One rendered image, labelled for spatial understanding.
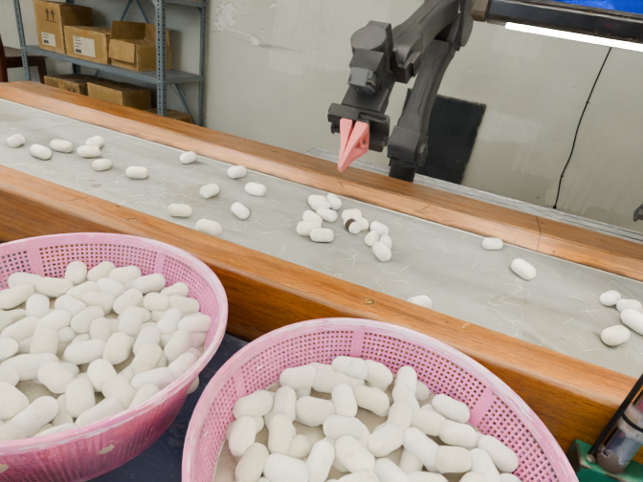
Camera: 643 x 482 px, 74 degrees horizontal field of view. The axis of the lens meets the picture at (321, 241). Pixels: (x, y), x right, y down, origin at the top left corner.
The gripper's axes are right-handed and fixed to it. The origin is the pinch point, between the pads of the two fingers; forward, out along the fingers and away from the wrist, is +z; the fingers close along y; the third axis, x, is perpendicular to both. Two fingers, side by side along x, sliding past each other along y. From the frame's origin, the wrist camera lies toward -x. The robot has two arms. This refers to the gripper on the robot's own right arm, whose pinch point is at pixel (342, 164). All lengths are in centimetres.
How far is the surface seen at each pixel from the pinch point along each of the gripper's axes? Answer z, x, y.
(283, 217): 11.7, 0.1, -5.2
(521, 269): 7.9, 1.5, 29.7
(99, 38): -111, 109, -204
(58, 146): 12.4, -2.1, -47.2
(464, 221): -1.7, 9.6, 21.2
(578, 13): -0.9, -30.4, 22.7
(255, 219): 14.2, -2.1, -8.2
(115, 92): -94, 133, -196
